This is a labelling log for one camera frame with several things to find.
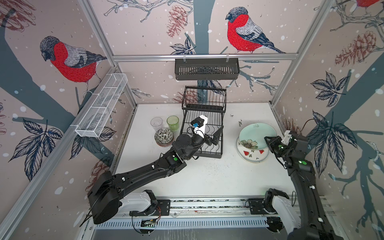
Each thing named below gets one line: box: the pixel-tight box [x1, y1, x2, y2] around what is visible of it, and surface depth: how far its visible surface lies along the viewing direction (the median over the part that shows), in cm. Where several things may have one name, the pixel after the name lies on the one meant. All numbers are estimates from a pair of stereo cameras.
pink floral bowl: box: [154, 128, 174, 147], surface depth 97 cm
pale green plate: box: [239, 122, 277, 150], surface depth 88 cm
